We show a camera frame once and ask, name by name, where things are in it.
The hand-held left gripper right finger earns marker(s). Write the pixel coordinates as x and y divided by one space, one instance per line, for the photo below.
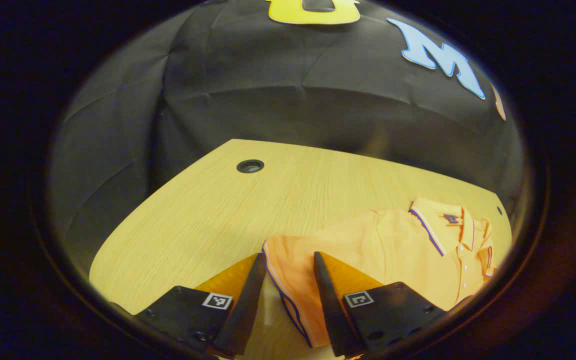
330 310

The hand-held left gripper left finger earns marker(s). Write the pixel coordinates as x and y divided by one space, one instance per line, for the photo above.
248 310

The black backdrop cloth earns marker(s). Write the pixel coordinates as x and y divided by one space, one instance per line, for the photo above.
268 100

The orange T-shirt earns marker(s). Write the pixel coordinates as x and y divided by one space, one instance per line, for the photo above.
393 250

